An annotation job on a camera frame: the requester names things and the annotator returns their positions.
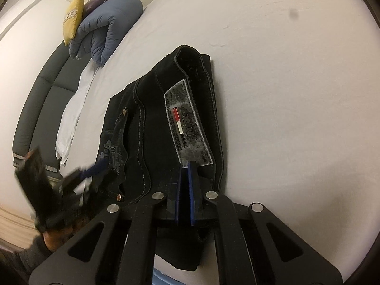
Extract yellow cushion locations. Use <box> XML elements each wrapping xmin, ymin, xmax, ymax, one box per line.
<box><xmin>62</xmin><ymin>0</ymin><xmax>86</xmax><ymax>47</ymax></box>

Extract person's left hand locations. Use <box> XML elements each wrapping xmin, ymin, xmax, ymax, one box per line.
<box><xmin>43</xmin><ymin>215</ymin><xmax>91</xmax><ymax>253</ymax></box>

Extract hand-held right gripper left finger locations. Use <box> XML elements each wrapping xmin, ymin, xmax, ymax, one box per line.
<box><xmin>29</xmin><ymin>166</ymin><xmax>188</xmax><ymax>285</ymax></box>

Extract dark grey headboard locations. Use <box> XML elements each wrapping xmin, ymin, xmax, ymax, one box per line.
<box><xmin>12</xmin><ymin>36</ymin><xmax>91</xmax><ymax>173</ymax></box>

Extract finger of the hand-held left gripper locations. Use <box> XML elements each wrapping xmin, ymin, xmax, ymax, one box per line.
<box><xmin>80</xmin><ymin>158</ymin><xmax>110</xmax><ymax>181</ymax></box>

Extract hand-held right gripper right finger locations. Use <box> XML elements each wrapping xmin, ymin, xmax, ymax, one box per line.
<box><xmin>187</xmin><ymin>161</ymin><xmax>346</xmax><ymax>285</ymax></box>

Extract black pants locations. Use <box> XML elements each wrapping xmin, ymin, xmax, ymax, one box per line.
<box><xmin>96</xmin><ymin>45</ymin><xmax>228</xmax><ymax>274</ymax></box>

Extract blue folded duvet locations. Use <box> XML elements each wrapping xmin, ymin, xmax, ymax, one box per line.
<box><xmin>69</xmin><ymin>0</ymin><xmax>144</xmax><ymax>67</ymax></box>

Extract person's left forearm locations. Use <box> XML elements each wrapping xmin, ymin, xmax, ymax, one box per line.
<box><xmin>0</xmin><ymin>236</ymin><xmax>54</xmax><ymax>275</ymax></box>

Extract white pillow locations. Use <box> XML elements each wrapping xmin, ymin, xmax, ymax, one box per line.
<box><xmin>55</xmin><ymin>65</ymin><xmax>99</xmax><ymax>167</ymax></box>

